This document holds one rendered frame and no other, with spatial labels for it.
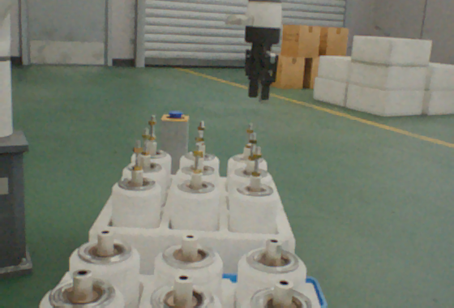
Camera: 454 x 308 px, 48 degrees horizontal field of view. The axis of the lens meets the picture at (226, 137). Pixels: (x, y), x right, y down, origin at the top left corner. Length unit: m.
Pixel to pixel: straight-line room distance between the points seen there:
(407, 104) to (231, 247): 3.02
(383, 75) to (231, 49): 3.40
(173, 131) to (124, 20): 5.02
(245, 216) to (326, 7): 6.71
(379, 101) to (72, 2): 3.77
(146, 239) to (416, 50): 3.12
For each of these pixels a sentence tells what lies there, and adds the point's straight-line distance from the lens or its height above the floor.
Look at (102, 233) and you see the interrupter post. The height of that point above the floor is 0.28.
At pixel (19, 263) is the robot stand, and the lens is 1.27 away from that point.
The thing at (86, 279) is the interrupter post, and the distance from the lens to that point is 0.63.
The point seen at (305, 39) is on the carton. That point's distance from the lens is 4.99.
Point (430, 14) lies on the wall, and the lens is 7.47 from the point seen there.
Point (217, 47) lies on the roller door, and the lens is 6.73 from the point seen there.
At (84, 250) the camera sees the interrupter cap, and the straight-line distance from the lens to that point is 0.76.
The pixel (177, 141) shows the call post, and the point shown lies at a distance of 1.39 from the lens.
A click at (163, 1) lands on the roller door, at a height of 0.79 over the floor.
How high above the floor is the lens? 0.57
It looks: 13 degrees down
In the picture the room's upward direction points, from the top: 3 degrees clockwise
